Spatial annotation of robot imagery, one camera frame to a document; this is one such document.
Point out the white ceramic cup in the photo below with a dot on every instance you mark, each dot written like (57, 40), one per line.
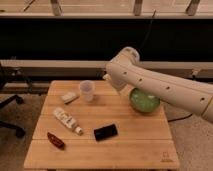
(87, 89)

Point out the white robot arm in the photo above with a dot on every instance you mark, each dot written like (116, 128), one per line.
(193, 96)

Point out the green ceramic bowl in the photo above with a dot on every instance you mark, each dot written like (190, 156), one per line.
(142, 101)

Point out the small white block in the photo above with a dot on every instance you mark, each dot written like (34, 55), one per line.
(69, 97)

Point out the black rectangular box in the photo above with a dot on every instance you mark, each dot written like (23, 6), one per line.
(105, 132)

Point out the white tube with cap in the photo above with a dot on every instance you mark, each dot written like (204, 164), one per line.
(67, 120)

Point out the dark red small object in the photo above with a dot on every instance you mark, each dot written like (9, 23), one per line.
(55, 141)

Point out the black office chair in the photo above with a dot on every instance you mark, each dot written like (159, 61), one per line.
(6, 106)

